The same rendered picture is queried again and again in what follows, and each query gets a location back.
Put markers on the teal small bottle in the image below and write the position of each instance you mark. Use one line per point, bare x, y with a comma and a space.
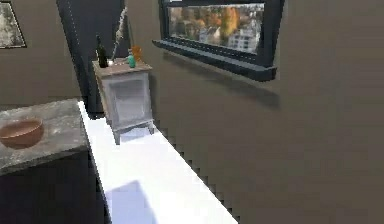
132, 61

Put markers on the dark glass bottle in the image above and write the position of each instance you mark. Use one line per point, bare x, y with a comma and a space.
102, 55

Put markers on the framed grey wall picture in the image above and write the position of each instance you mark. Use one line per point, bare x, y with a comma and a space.
8, 28

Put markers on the dark tall fridge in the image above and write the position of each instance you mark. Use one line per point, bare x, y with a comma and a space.
90, 33

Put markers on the black framed window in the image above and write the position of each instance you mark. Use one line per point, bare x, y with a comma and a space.
216, 28

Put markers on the white side cabinet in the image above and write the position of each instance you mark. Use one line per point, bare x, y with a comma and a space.
128, 98

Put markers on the grey stone top counter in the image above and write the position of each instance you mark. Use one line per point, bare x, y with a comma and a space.
43, 160

